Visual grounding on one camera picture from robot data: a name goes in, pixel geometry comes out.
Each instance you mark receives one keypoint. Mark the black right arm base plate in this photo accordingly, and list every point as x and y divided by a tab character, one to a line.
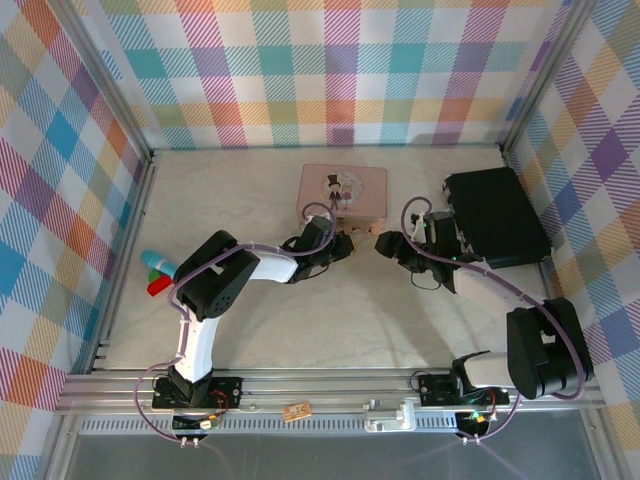
435	387

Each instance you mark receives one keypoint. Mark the red toy block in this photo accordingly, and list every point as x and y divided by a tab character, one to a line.
158	286

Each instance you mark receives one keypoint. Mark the aluminium frame post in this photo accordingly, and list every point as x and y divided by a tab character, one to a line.
107	75
545	75

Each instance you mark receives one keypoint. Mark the perforated metal strip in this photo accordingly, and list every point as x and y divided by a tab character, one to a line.
310	425

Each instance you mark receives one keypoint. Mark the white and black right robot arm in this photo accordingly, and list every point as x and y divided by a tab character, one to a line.
540	345

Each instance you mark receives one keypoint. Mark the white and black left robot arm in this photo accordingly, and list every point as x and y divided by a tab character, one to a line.
210	290

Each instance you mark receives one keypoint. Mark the teal cylinder toy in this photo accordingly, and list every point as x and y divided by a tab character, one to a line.
159	262

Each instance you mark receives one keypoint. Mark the small brown printed tag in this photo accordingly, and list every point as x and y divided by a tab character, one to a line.
296	411

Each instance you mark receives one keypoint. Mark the pink tin with cartoon couple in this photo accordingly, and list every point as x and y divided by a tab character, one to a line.
342	192

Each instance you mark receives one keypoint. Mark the silver metal bracket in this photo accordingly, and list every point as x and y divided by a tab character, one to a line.
388	416

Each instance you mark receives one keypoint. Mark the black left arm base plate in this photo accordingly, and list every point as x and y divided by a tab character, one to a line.
225	392

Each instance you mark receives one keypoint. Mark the aluminium frame rail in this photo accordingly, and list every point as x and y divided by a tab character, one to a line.
330	387

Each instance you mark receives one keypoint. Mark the green toy block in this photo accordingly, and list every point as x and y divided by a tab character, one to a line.
153	274

